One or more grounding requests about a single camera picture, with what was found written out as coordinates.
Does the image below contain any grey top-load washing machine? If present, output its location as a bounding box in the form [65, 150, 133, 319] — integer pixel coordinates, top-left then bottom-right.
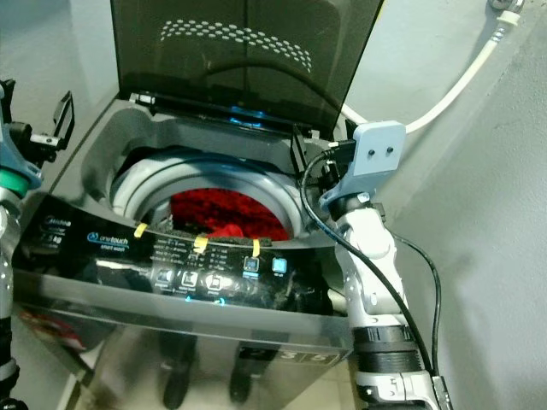
[13, 85, 360, 410]

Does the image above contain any tinted transparent washer lid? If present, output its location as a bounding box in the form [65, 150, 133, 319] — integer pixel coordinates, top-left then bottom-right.
[109, 0, 385, 139]

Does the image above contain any red cloth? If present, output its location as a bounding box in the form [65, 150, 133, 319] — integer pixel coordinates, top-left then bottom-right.
[171, 188, 292, 243]

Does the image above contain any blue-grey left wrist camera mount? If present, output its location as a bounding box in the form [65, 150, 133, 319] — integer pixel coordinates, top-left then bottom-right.
[0, 124, 44, 190]

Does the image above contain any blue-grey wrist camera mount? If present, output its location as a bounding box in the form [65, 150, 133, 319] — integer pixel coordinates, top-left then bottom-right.
[318, 120, 408, 208]
[0, 124, 44, 190]

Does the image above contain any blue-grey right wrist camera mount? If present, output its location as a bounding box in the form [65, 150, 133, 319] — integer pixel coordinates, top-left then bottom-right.
[318, 120, 408, 208]

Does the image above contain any white water hose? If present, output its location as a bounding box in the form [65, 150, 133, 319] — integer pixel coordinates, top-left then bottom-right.
[338, 0, 524, 138]

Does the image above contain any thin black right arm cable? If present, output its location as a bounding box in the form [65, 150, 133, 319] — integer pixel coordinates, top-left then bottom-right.
[391, 235, 445, 381]

